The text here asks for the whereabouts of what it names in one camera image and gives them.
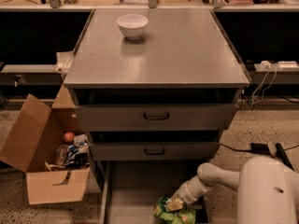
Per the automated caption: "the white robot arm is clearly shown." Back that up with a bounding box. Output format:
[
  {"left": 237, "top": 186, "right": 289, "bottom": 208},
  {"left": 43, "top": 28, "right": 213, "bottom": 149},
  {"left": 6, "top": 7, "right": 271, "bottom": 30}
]
[{"left": 166, "top": 156, "right": 299, "bottom": 224}]

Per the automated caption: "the open cardboard box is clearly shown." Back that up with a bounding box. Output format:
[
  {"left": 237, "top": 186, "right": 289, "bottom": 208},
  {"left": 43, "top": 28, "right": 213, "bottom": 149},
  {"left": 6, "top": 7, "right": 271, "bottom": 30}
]
[{"left": 0, "top": 94, "right": 90, "bottom": 204}]

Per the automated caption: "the black floor cable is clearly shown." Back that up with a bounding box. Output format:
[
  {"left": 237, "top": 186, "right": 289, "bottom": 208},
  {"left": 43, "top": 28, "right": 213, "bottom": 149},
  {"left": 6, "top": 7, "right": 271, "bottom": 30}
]
[{"left": 220, "top": 142, "right": 299, "bottom": 159}]

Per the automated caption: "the black power adapter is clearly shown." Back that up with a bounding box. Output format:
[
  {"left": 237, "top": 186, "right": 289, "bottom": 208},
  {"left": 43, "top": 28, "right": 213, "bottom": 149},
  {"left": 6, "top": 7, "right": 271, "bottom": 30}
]
[{"left": 250, "top": 143, "right": 270, "bottom": 155}]

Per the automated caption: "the middle grey drawer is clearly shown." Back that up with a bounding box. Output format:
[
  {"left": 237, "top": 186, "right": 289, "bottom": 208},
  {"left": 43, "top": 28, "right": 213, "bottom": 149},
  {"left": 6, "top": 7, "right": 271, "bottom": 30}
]
[{"left": 90, "top": 141, "right": 220, "bottom": 161}]

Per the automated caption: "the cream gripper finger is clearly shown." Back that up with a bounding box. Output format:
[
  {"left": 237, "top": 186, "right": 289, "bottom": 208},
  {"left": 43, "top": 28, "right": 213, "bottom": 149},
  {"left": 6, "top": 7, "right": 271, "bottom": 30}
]
[{"left": 166, "top": 199, "right": 184, "bottom": 212}]

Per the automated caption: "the green rice chip bag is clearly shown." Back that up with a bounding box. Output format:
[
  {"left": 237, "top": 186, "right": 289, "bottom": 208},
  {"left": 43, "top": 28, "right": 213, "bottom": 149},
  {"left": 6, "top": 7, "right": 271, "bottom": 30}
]
[{"left": 153, "top": 196, "right": 196, "bottom": 224}]

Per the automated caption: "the grey drawer cabinet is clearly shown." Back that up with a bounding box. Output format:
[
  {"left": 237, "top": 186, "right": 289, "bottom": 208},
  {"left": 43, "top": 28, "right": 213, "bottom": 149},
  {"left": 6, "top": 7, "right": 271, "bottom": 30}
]
[{"left": 63, "top": 7, "right": 252, "bottom": 191}]

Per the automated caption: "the black bar on floor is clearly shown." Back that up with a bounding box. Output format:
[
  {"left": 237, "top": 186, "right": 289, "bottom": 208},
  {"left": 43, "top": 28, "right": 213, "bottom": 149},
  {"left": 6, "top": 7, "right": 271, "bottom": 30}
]
[{"left": 276, "top": 143, "right": 293, "bottom": 169}]

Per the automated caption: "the clear plastic bottle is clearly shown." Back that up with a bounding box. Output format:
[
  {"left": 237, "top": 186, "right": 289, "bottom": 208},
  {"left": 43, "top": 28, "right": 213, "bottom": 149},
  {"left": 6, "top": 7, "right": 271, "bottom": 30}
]
[{"left": 56, "top": 145, "right": 68, "bottom": 166}]

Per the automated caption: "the red apple in box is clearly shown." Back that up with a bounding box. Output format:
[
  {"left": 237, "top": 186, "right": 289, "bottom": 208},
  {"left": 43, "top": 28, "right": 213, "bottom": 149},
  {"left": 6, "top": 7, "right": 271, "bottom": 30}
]
[{"left": 64, "top": 132, "right": 75, "bottom": 144}]

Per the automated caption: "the top grey drawer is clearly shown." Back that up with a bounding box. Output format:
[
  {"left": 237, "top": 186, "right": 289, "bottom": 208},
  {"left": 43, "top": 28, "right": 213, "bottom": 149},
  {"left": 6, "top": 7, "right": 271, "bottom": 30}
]
[{"left": 75, "top": 104, "right": 237, "bottom": 132}]

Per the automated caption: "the white power strip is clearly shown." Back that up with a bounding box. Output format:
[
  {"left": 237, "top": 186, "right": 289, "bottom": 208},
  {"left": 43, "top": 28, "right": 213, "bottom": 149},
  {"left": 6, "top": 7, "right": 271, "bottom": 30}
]
[{"left": 260, "top": 61, "right": 299, "bottom": 71}]

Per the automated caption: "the bottom grey open drawer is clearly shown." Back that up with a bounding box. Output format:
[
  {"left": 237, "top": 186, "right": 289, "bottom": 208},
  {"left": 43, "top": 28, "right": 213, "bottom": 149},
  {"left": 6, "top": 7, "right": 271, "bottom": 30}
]
[{"left": 99, "top": 161, "right": 201, "bottom": 224}]

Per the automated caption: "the white ceramic bowl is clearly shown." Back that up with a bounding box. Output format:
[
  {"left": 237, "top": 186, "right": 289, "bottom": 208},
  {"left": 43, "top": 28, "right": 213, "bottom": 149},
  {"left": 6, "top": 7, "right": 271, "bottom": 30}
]
[{"left": 117, "top": 14, "right": 149, "bottom": 40}]

